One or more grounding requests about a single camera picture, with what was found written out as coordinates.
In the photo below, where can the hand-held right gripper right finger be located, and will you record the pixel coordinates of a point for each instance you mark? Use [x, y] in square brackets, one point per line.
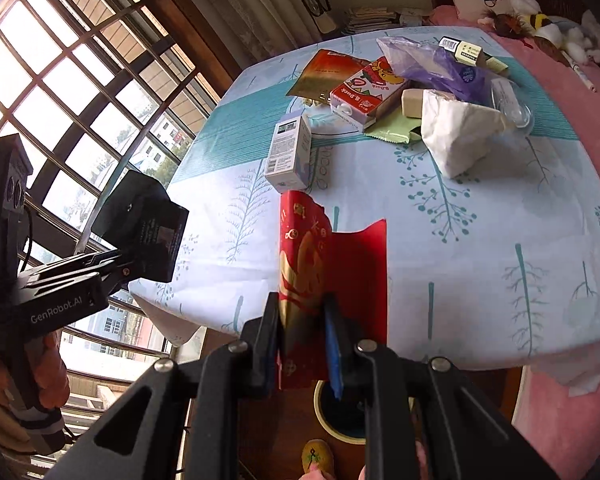
[335, 355]

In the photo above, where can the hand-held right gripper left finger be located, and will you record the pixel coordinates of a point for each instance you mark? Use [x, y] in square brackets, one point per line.
[264, 350]

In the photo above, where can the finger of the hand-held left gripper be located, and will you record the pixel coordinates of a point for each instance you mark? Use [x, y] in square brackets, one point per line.
[116, 280]
[80, 262]

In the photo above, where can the round cream trash bin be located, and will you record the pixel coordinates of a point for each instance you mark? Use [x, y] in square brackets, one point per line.
[345, 415]

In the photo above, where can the red gold paper packet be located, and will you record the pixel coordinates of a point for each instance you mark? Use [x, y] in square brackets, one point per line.
[305, 260]

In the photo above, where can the red cartoon carton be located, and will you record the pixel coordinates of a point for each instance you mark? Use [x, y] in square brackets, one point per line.
[365, 95]

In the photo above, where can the beige small box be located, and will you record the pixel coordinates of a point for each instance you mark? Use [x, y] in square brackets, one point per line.
[412, 102]

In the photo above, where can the person's left forearm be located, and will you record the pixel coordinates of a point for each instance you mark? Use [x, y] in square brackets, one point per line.
[35, 430]

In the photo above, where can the person's left hand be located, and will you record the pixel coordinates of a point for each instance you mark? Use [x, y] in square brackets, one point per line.
[52, 370]

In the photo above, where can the yellow slipper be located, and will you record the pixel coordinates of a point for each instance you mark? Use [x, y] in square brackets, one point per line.
[317, 452]

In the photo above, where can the person's left leg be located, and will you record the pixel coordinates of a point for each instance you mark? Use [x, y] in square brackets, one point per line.
[316, 474]

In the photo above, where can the leaf print tablecloth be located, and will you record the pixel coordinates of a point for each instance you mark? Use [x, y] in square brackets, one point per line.
[480, 260]

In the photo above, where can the white blue cardboard box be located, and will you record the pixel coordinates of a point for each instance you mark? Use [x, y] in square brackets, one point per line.
[287, 155]

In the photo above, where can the green wrapper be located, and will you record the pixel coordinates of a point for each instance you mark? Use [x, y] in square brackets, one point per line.
[392, 132]

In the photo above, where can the white paper bag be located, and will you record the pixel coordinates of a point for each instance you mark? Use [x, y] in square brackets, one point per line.
[455, 135]

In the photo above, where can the red gold snack bag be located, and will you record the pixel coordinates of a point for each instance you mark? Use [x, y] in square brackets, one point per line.
[325, 72]

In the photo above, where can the purple plastic bag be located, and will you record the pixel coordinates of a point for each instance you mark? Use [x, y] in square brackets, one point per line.
[430, 65]

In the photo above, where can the clear plastic cup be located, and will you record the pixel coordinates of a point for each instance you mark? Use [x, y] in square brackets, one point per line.
[512, 105]

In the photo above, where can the white lace curtain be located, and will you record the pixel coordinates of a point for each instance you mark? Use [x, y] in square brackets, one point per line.
[260, 5]

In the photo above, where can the yellow black slim box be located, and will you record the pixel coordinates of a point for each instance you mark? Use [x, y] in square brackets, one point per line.
[467, 52]

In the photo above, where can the stack of books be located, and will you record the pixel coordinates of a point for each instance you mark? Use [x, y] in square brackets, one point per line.
[375, 20]

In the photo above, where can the brown feathered toy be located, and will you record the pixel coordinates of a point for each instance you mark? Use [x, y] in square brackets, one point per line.
[505, 22]

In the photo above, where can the white pen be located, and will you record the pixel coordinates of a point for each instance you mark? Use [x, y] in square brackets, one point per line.
[580, 72]

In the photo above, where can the bee plush toy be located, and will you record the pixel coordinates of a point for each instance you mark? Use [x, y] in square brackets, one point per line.
[542, 25]

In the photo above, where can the white fluffy plush toy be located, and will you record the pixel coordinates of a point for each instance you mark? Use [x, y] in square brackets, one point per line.
[587, 40]

